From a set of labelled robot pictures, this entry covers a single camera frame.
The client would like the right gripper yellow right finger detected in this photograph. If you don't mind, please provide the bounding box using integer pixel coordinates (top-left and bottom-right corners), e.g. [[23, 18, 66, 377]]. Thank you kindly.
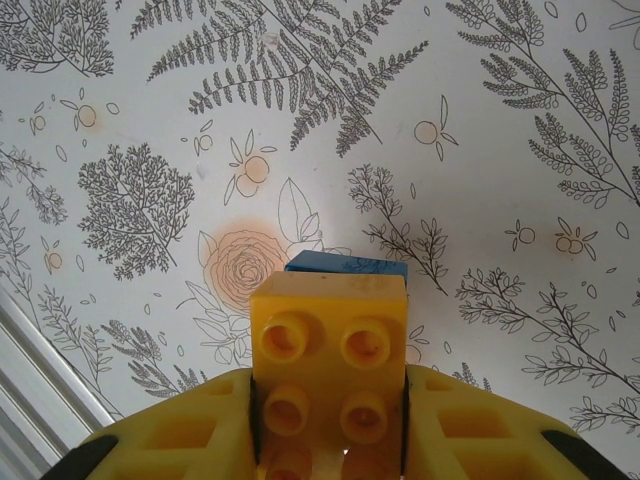
[[399, 363, 632, 480]]

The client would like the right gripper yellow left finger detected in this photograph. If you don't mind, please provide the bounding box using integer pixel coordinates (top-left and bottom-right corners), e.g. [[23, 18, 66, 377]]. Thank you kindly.
[[49, 367, 261, 480]]

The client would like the long orange lego brick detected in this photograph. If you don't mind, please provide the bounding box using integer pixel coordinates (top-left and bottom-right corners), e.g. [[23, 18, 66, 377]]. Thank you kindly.
[[249, 272, 409, 480]]

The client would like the small blue lego brick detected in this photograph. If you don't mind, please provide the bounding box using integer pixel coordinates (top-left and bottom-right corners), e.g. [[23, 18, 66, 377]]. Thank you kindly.
[[284, 249, 410, 300]]

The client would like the wide aluminium extrusion rail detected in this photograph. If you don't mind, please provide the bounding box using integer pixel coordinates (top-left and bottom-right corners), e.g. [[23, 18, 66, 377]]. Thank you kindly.
[[0, 284, 126, 480]]

